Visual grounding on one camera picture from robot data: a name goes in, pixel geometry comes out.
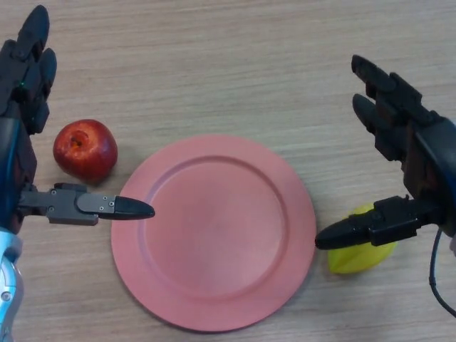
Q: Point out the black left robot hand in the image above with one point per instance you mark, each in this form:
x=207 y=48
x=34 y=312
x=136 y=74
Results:
x=18 y=160

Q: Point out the yellow starfruit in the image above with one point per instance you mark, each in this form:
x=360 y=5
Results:
x=356 y=260

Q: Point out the pink round plate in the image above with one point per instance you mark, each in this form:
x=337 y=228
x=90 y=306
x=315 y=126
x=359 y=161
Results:
x=213 y=235

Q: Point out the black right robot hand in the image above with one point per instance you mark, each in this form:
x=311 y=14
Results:
x=427 y=153

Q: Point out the red apple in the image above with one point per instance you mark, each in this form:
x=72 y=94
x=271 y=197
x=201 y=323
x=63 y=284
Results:
x=85 y=153

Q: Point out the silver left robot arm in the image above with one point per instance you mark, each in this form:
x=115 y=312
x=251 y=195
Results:
x=9 y=288

